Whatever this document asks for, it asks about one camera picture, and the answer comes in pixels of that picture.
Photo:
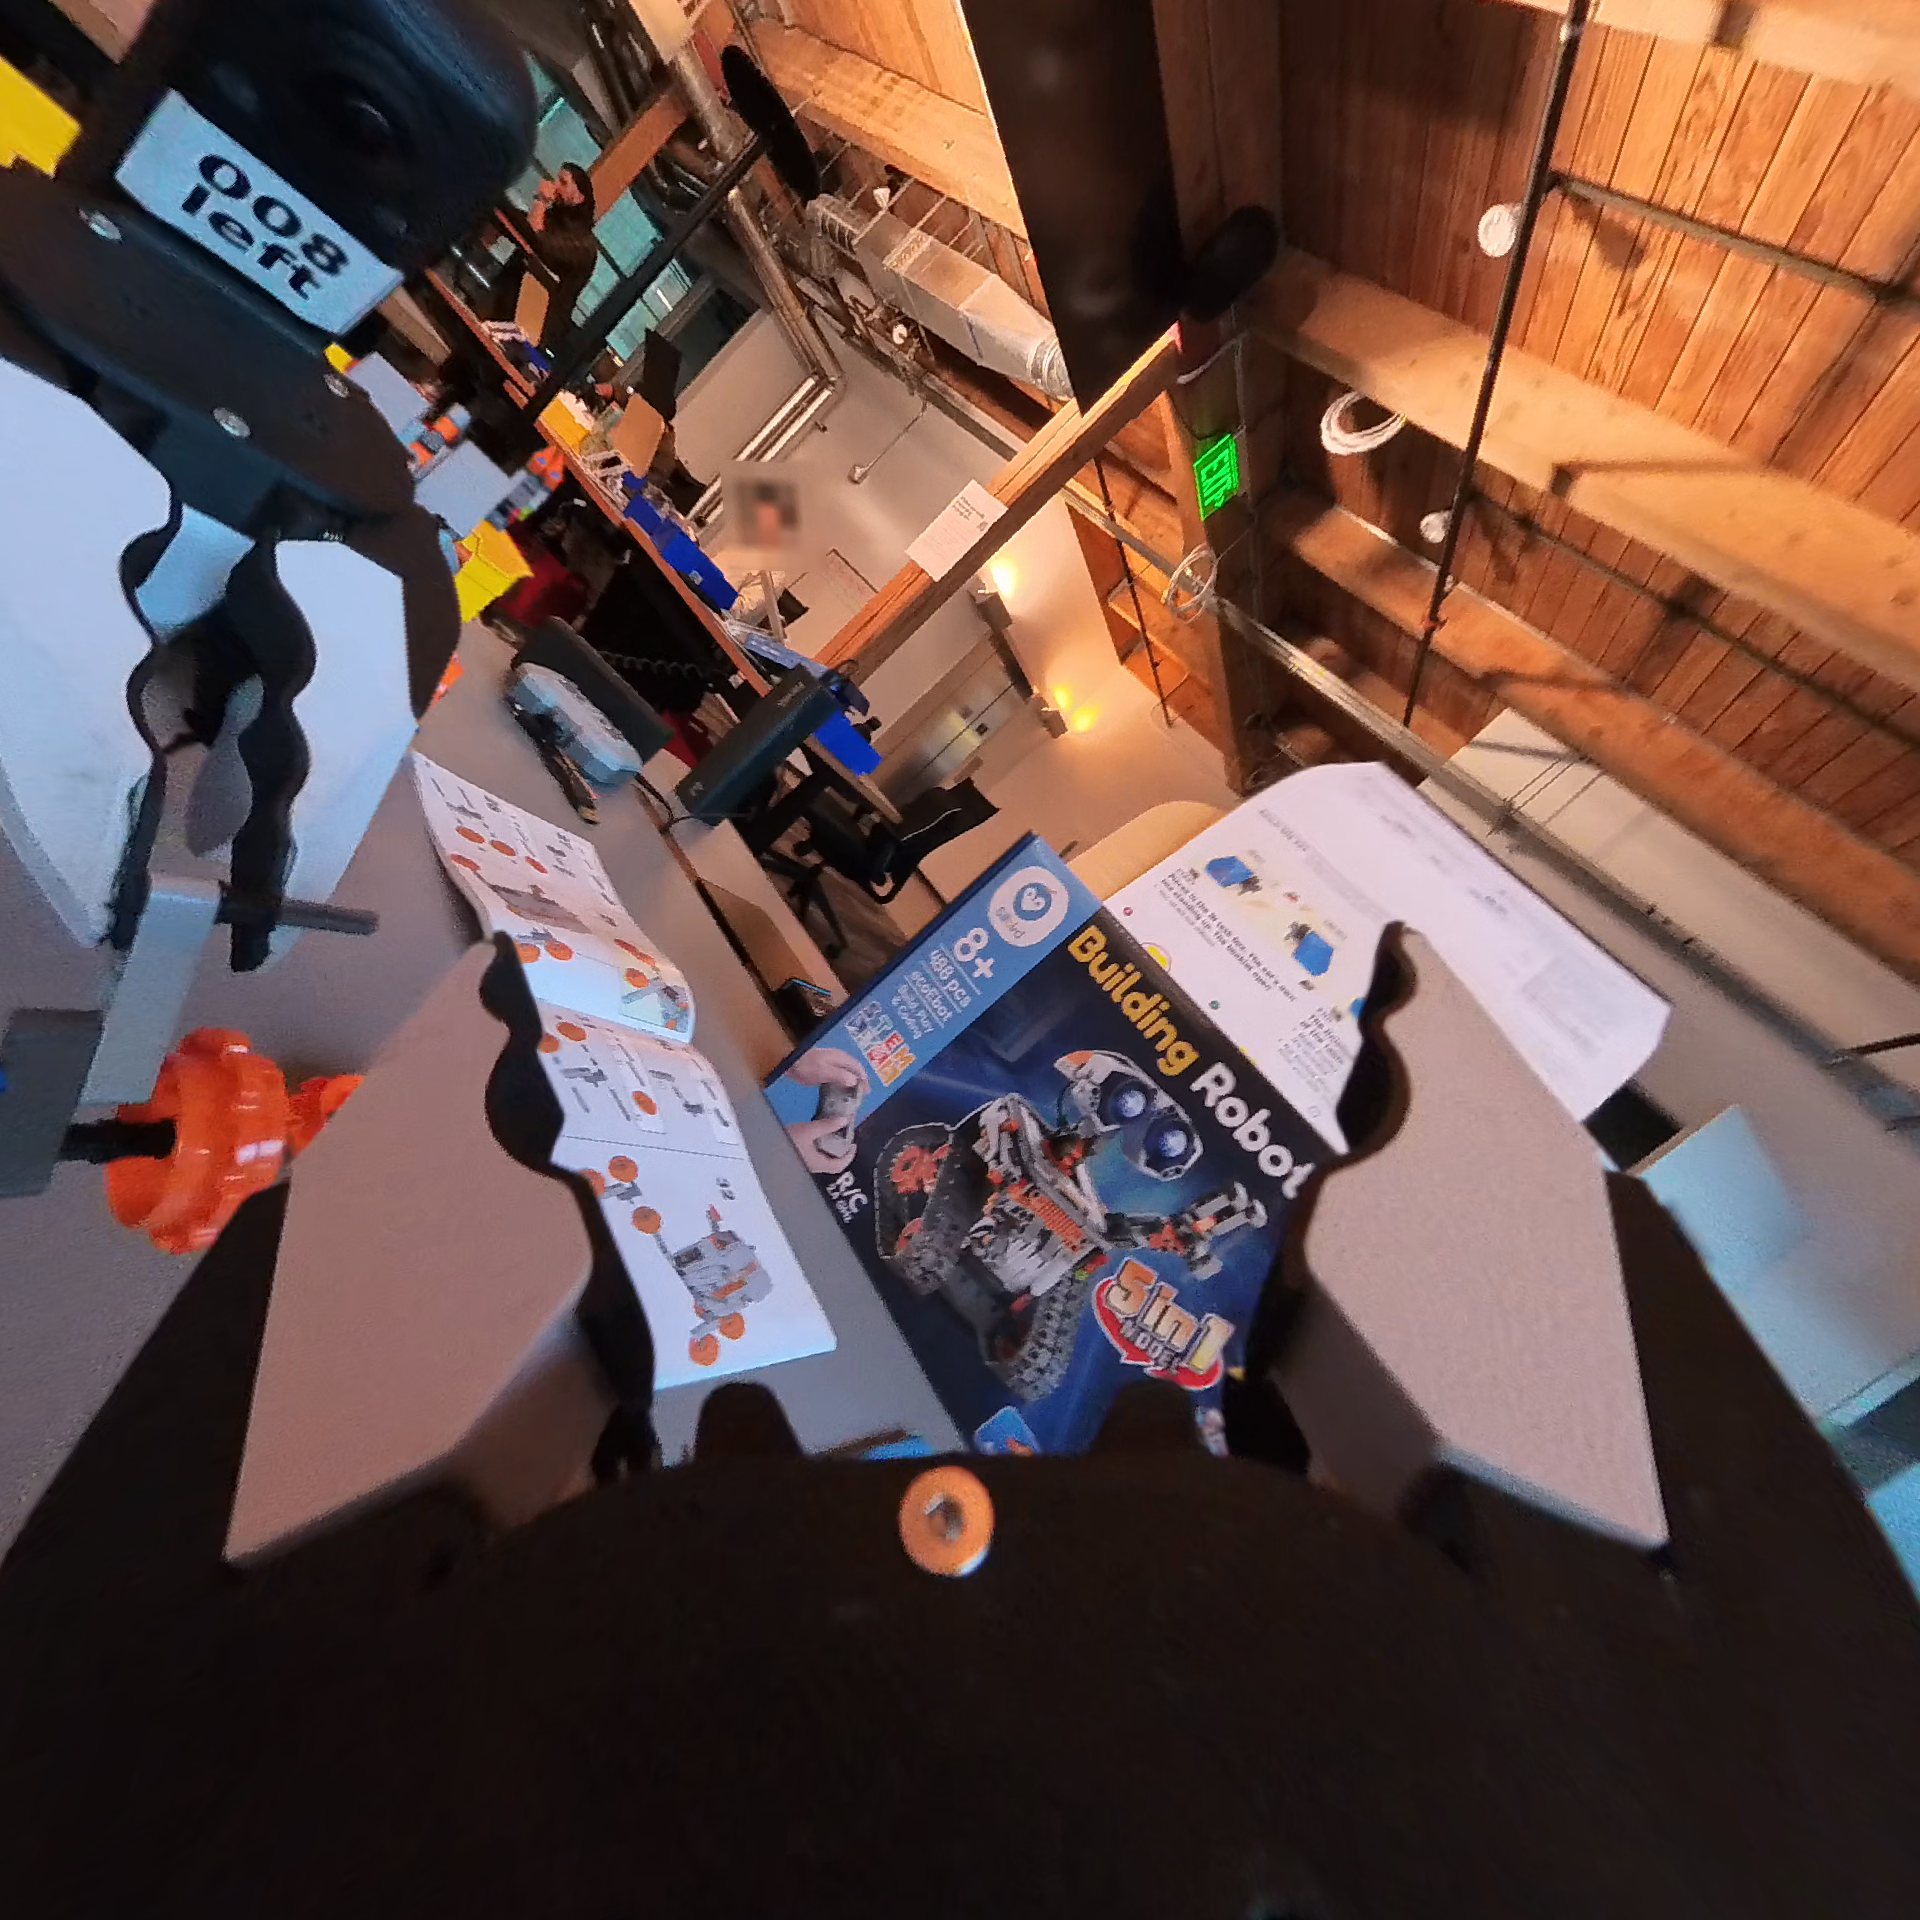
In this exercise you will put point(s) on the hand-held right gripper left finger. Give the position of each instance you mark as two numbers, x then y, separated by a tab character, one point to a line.
405	1320

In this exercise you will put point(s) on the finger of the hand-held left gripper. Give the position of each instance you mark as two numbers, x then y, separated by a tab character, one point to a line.
60	629
359	704

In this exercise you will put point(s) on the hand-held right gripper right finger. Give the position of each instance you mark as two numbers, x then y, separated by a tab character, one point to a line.
1471	1276

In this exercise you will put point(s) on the grey toy beam with gears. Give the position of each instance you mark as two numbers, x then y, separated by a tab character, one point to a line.
211	1141

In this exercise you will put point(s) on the grey toy control unit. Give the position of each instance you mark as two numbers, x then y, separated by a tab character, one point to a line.
579	728

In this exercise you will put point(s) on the open white instruction manual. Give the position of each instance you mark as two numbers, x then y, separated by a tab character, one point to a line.
600	900

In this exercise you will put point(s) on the blue storage bin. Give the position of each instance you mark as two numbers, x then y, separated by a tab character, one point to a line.
682	556

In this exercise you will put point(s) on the printed paper sheet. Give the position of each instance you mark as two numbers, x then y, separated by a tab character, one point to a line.
1424	868

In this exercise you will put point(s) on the blue robot kit box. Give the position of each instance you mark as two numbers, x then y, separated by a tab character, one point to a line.
1050	1200

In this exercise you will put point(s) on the black office chair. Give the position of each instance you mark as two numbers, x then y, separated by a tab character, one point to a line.
931	839

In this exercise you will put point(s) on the green exit sign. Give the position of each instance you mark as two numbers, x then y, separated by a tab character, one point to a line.
1218	473

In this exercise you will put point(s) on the metal ventilation duct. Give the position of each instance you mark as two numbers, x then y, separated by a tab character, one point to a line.
961	299

